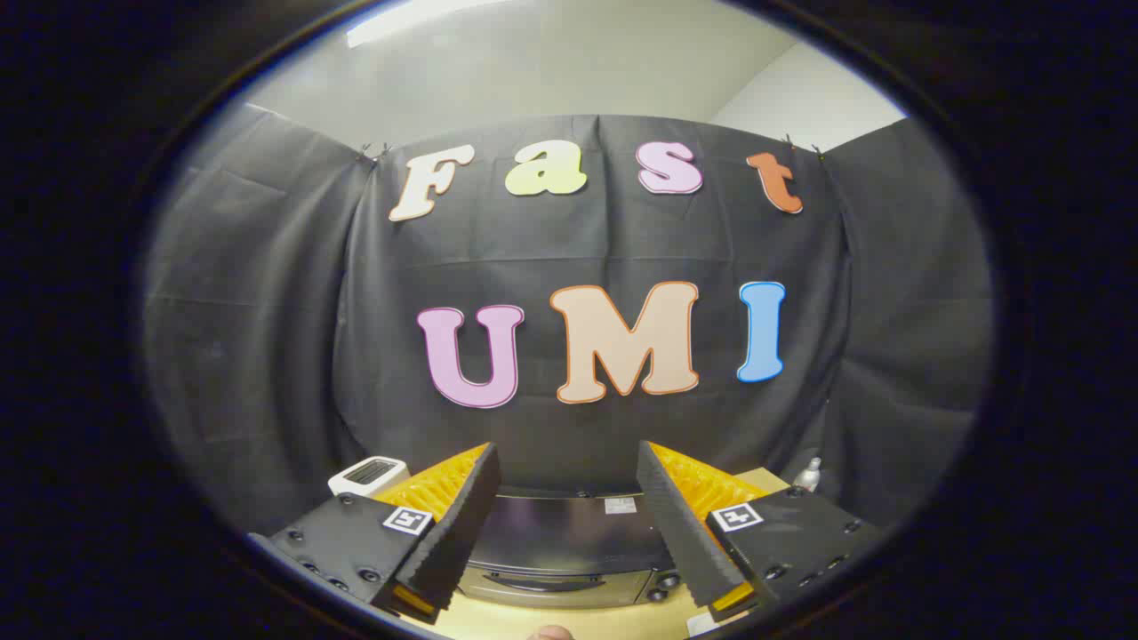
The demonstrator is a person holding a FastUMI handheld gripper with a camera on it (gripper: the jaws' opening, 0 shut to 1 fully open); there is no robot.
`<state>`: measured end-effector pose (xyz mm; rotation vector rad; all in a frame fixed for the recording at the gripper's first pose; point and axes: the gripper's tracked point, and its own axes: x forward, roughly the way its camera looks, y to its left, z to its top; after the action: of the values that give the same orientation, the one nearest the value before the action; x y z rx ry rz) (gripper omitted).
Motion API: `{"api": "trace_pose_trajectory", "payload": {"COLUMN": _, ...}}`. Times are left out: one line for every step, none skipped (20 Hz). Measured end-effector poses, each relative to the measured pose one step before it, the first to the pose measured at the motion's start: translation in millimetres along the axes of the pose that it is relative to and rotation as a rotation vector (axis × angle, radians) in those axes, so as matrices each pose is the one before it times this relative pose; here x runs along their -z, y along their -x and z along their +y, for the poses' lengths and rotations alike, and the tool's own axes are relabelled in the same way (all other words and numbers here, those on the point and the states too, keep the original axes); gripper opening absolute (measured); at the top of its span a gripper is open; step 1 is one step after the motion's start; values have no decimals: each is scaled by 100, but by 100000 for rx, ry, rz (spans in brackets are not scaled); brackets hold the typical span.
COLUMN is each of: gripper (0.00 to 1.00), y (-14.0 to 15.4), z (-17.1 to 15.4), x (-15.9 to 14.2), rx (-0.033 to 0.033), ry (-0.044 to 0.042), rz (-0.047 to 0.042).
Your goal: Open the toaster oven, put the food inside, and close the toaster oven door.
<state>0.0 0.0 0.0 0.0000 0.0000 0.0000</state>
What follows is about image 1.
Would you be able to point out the black toaster oven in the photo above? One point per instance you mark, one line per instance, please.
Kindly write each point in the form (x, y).
(569, 542)

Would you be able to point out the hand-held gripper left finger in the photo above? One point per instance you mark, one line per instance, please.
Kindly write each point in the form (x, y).
(462, 524)

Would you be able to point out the white bottle pink label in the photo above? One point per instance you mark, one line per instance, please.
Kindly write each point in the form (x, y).
(807, 477)

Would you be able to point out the white bread toaster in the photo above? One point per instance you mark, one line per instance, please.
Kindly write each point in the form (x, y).
(366, 474)

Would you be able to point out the black backdrop cloth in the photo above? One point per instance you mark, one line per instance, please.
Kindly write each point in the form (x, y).
(267, 338)

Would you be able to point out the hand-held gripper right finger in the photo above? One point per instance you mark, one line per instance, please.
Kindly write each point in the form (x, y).
(676, 524)

